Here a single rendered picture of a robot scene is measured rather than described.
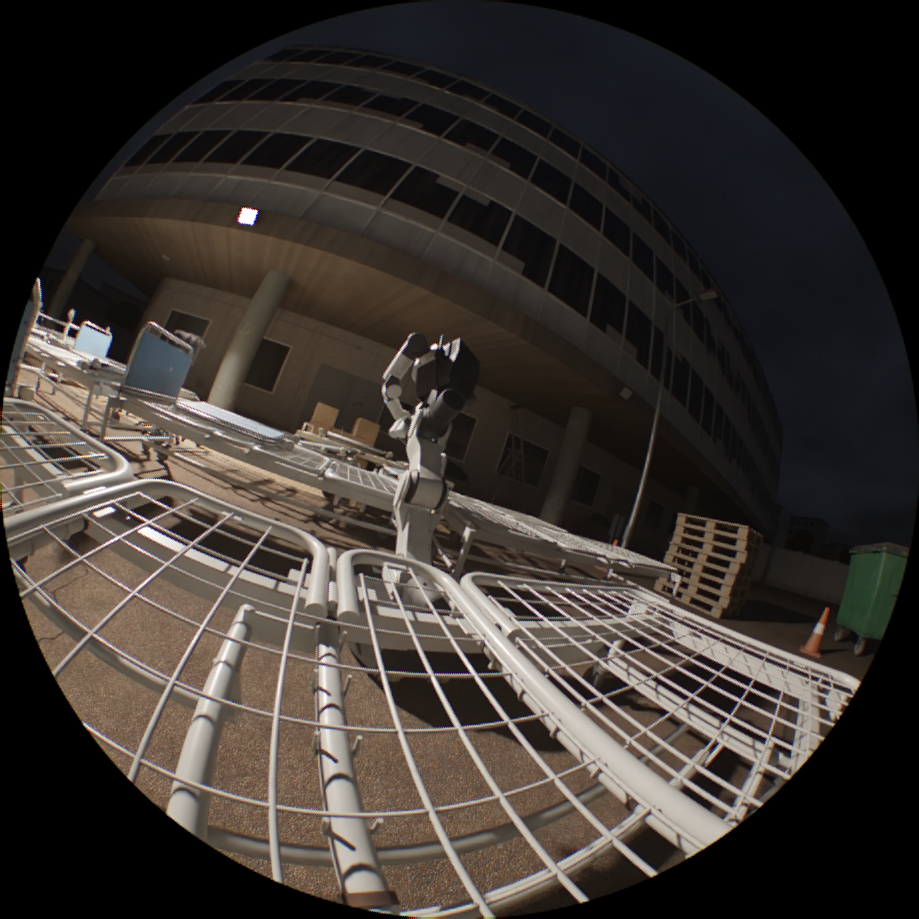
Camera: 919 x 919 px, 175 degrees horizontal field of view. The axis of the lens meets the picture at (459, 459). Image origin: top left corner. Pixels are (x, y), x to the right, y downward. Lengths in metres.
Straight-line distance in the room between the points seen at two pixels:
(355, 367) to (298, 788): 7.82
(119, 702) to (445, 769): 0.76
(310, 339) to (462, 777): 8.21
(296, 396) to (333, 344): 1.62
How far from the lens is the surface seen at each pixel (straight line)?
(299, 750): 0.80
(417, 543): 1.13
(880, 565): 5.19
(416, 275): 5.15
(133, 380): 2.19
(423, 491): 1.16
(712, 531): 4.42
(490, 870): 0.77
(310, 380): 7.93
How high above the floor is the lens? 0.68
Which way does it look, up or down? 3 degrees up
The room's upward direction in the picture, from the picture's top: 19 degrees clockwise
